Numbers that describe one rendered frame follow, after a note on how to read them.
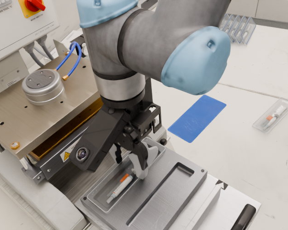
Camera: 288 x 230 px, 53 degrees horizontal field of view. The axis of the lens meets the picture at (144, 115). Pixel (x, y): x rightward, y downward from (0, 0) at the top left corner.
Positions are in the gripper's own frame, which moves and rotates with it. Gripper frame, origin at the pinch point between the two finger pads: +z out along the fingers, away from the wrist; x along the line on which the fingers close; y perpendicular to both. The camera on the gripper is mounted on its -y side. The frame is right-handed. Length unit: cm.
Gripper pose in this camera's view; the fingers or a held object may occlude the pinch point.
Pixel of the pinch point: (128, 169)
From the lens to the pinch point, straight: 59.6
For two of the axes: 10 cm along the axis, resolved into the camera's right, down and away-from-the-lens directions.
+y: 6.3, -5.8, 5.1
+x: -7.7, -4.0, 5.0
